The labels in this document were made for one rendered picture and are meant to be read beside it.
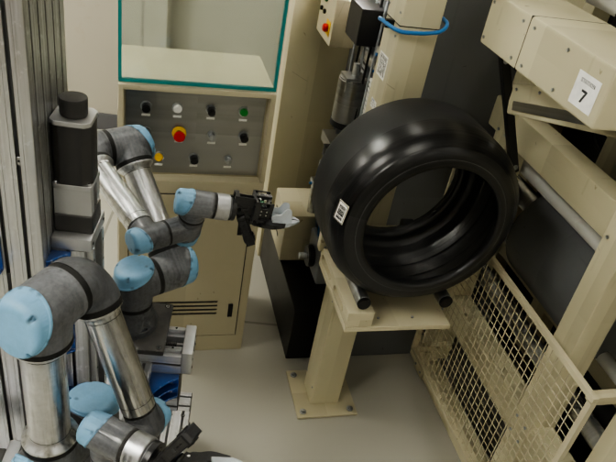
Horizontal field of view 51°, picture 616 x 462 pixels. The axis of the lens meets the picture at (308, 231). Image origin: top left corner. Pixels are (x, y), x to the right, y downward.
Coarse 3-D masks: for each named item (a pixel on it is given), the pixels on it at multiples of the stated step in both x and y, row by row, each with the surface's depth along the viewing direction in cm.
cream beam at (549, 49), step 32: (512, 0) 182; (544, 0) 189; (512, 32) 179; (544, 32) 165; (576, 32) 162; (608, 32) 168; (512, 64) 179; (544, 64) 165; (576, 64) 153; (608, 64) 143; (608, 96) 144; (608, 128) 149
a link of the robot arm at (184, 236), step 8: (176, 216) 183; (176, 224) 180; (184, 224) 181; (192, 224) 180; (200, 224) 182; (176, 232) 180; (184, 232) 181; (192, 232) 183; (200, 232) 187; (176, 240) 181; (184, 240) 184; (192, 240) 186
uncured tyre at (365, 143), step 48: (336, 144) 190; (384, 144) 174; (432, 144) 173; (480, 144) 177; (336, 192) 180; (384, 192) 176; (480, 192) 214; (336, 240) 185; (384, 240) 223; (432, 240) 223; (480, 240) 209; (384, 288) 197; (432, 288) 201
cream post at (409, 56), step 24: (408, 0) 186; (432, 0) 187; (408, 24) 190; (432, 24) 191; (384, 48) 201; (408, 48) 194; (432, 48) 196; (408, 72) 199; (384, 96) 202; (408, 96) 204; (384, 216) 229; (336, 336) 259; (312, 360) 277; (336, 360) 267; (312, 384) 276; (336, 384) 276
